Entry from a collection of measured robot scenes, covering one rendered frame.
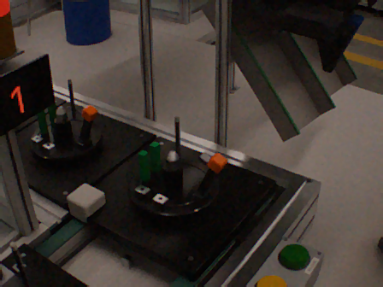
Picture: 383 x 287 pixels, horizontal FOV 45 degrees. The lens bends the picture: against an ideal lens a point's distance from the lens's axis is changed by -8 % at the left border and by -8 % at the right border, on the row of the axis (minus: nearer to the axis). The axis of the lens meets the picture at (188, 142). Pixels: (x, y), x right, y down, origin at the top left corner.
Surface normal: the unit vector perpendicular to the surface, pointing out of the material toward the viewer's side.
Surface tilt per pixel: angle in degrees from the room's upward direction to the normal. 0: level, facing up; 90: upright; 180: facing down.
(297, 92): 45
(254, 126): 0
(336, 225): 0
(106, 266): 0
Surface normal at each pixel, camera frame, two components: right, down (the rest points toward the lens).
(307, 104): 0.50, -0.31
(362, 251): -0.01, -0.83
